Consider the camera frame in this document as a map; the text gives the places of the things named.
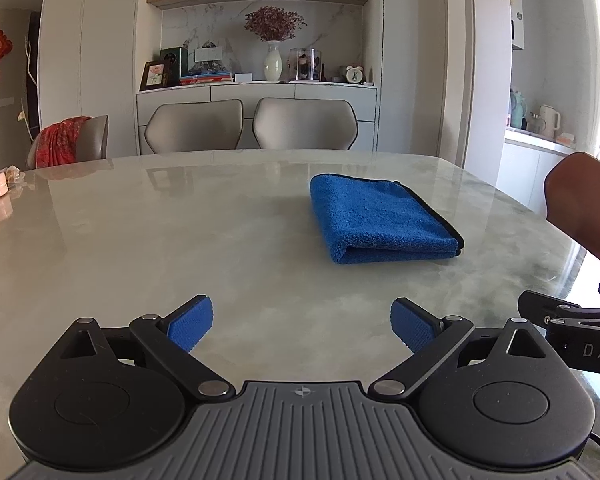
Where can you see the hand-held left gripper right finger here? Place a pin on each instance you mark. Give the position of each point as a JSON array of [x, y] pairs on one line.
[[410, 322]]

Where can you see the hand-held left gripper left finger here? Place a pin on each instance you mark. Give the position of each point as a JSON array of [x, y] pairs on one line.
[[192, 320]]

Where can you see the grey and blue towel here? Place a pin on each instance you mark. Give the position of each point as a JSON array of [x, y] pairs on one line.
[[380, 220]]

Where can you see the brown leather chair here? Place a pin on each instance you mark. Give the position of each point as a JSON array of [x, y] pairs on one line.
[[585, 200]]

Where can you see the white counter cabinet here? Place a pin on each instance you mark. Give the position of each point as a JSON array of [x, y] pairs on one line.
[[522, 175]]

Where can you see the small pink box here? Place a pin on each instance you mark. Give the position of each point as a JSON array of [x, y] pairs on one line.
[[566, 139]]

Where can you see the white kettle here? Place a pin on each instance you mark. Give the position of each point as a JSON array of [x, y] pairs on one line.
[[549, 122]]

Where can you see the small glass jug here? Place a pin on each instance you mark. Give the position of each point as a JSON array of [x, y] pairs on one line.
[[533, 124]]

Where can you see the beige dining chair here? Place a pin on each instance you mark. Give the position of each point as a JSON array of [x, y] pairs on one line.
[[305, 125], [192, 127]]

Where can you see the mint thermos bottle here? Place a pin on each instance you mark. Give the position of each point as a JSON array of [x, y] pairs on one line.
[[518, 110]]

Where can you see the beige chair with red cloth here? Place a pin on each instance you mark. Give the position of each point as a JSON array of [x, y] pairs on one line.
[[98, 137]]

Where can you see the red patterned cloth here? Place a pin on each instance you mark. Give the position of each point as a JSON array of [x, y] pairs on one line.
[[60, 142]]

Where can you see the clear crumpled wrapper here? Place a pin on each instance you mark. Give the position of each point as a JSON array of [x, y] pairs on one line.
[[14, 175]]

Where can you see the stack of books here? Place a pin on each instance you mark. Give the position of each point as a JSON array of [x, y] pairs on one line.
[[205, 79]]

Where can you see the white sideboard cabinet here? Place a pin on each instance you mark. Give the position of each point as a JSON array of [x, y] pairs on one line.
[[280, 91]]

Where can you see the small white card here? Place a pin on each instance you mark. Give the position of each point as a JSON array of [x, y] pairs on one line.
[[243, 77]]

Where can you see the white alarm clock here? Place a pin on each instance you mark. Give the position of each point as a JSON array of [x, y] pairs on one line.
[[354, 75]]

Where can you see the green box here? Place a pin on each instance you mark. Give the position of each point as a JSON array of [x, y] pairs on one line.
[[175, 62]]

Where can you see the white vase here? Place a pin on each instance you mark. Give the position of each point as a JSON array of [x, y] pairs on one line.
[[273, 62]]

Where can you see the glass display case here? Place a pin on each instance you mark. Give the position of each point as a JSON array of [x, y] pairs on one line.
[[305, 65]]

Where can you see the white branch decoration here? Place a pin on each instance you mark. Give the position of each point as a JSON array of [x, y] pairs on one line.
[[29, 90]]

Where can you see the dried purple flowers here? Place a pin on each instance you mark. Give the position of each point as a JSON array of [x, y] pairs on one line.
[[275, 22]]

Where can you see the dark picture frame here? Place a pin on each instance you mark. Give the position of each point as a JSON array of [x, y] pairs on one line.
[[154, 76]]

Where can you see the white wall socket panel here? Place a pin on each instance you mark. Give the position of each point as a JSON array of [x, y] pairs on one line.
[[208, 54]]

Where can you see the white wall appliance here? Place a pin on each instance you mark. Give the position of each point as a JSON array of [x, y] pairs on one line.
[[516, 15]]

